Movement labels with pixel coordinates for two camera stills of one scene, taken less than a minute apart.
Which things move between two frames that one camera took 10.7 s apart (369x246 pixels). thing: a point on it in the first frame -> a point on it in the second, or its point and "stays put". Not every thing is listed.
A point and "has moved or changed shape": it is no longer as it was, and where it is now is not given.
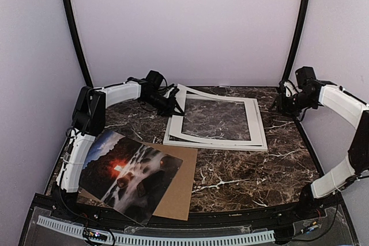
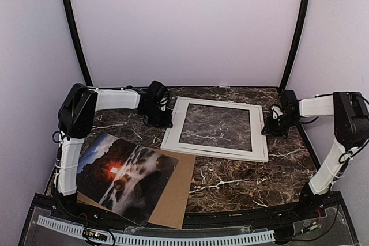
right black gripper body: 289,107 -> 279,127
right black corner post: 306,0 stays put
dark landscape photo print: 127,173 stays put
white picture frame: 168,139 has moved or changed shape
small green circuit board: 94,234 stays put
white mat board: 253,125 -> 171,143
